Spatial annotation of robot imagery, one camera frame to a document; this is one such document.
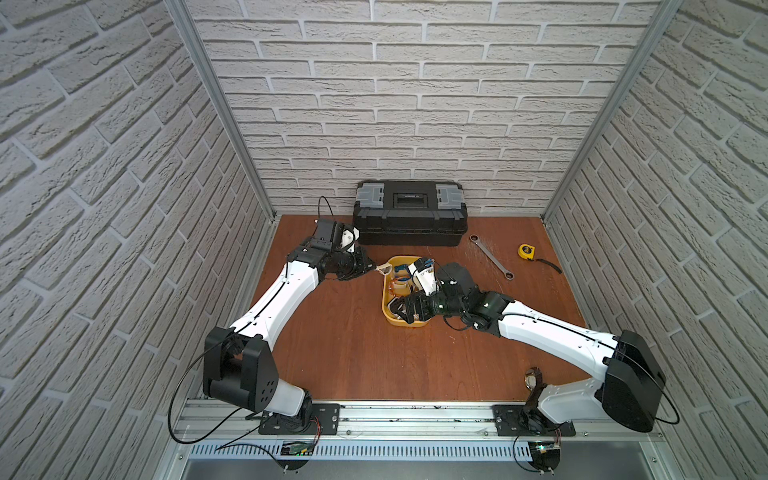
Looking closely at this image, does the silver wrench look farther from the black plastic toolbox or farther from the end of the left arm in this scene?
the end of the left arm

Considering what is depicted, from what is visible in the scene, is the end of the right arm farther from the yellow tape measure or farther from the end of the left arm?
the yellow tape measure

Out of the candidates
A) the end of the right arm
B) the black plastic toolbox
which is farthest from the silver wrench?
the end of the right arm

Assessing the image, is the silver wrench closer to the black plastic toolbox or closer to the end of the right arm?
the black plastic toolbox

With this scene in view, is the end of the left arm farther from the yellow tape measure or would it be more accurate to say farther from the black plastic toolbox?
the yellow tape measure

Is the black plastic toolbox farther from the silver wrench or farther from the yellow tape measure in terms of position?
the yellow tape measure

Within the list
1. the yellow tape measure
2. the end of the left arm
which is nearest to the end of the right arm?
the end of the left arm

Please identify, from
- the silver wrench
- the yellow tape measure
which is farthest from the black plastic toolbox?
Result: the yellow tape measure

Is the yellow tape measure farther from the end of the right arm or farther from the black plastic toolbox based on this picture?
the end of the right arm

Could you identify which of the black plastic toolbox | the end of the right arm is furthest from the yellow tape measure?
the end of the right arm

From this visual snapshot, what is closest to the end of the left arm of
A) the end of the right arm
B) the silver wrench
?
the end of the right arm

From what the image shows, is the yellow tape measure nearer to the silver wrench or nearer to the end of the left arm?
the silver wrench

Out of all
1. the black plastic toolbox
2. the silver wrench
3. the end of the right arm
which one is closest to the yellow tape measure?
the silver wrench

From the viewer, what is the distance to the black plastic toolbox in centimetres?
100

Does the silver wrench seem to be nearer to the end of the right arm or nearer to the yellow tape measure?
the yellow tape measure
